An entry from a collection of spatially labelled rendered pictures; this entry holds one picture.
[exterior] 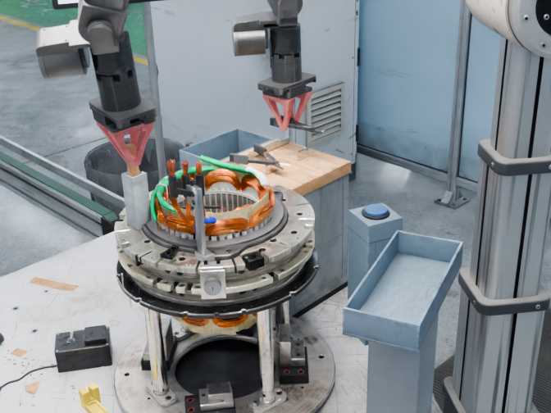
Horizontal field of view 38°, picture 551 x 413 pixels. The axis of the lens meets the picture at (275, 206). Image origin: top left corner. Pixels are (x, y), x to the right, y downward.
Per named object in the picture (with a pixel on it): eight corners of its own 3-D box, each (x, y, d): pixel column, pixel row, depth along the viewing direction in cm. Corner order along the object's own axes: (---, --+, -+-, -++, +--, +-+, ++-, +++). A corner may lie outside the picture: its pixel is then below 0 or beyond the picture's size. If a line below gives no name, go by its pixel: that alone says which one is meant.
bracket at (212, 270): (202, 292, 116) (199, 261, 113) (226, 291, 116) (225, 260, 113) (201, 299, 114) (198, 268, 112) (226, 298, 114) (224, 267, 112)
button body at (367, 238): (365, 346, 147) (368, 225, 136) (347, 326, 153) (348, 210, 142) (397, 336, 150) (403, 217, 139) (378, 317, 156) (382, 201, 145)
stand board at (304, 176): (211, 175, 155) (210, 165, 154) (277, 148, 168) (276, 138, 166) (285, 204, 143) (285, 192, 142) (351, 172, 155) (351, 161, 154)
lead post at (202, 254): (204, 265, 113) (198, 191, 108) (195, 257, 115) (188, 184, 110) (215, 260, 114) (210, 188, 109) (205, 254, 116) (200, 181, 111)
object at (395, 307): (409, 487, 116) (419, 325, 104) (340, 465, 120) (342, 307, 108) (450, 387, 136) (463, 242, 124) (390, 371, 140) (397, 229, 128)
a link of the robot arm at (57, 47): (111, 24, 102) (110, -20, 106) (20, 34, 101) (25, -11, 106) (128, 88, 112) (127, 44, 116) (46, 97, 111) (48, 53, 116)
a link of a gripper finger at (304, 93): (264, 129, 155) (261, 83, 151) (289, 119, 159) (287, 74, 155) (289, 137, 150) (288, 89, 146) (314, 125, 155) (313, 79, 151)
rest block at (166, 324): (174, 342, 143) (171, 318, 141) (168, 360, 138) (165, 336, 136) (149, 342, 143) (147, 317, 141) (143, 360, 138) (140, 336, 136)
